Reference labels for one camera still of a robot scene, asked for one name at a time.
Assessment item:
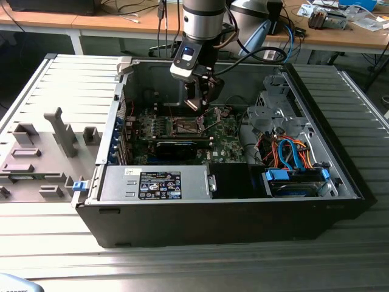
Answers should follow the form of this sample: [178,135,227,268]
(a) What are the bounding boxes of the metal drive cage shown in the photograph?
[245,74,309,137]

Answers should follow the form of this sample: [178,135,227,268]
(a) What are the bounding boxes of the grey metal device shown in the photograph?
[325,11,349,30]

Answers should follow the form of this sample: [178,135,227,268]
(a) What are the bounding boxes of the beige plastic bracket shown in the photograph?
[116,56,135,77]

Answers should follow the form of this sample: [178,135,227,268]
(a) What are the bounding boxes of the green motherboard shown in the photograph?
[130,105,247,167]

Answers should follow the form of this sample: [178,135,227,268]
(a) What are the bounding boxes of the white label tag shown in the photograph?
[261,47,278,63]

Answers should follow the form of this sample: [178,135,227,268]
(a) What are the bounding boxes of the metal socket cover frame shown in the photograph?
[199,106,224,132]

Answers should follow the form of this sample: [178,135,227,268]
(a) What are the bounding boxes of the black graphics card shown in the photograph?
[155,139,199,159]

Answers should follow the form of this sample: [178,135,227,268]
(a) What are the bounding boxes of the CPU socket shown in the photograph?
[171,116,204,136]

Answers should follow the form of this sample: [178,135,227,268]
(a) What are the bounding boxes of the orange power wires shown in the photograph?
[260,136,315,170]

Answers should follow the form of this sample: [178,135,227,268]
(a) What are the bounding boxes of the blue cardboard box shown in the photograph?
[338,0,378,10]

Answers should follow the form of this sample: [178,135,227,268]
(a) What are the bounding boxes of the grey parts rack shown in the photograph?
[0,106,103,204]

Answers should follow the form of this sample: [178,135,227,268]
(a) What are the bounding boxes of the CPU cooler heatsink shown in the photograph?
[307,8,328,30]

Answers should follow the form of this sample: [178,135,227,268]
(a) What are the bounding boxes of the black upright box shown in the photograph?
[267,0,284,36]

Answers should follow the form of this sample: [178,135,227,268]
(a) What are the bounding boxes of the hard disk in blue carrier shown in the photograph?
[263,168,331,198]

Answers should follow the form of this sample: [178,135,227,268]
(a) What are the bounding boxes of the clear plastic bag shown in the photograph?
[349,16,388,32]

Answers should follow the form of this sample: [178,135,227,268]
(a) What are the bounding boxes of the printed paper leaflet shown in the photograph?
[296,2,318,18]

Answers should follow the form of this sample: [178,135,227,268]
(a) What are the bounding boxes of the black flat device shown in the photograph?
[5,0,98,16]

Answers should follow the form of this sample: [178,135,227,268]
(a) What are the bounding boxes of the black open PC case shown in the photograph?
[71,57,377,249]

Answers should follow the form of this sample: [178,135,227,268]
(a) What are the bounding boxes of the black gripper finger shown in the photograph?
[199,74,226,110]
[186,80,199,103]

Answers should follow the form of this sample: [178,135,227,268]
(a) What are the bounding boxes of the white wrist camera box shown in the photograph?
[169,45,201,82]

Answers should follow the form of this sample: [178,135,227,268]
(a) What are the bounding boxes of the black camera cable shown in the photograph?
[211,48,289,76]

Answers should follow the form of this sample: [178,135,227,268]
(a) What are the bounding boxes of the wooden desk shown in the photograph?
[264,0,389,57]
[0,0,185,55]

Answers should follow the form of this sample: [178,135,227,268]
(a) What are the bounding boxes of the blue data wire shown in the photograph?
[277,137,302,171]

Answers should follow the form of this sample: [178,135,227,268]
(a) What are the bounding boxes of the blue cable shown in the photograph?
[283,23,298,61]

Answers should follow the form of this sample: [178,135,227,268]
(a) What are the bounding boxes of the pale rounded device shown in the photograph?
[0,273,43,292]

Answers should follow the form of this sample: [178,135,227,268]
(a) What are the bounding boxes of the black round cable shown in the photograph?
[224,95,249,108]

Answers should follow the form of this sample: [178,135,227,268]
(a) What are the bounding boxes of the grey power supply unit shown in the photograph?
[97,165,213,202]

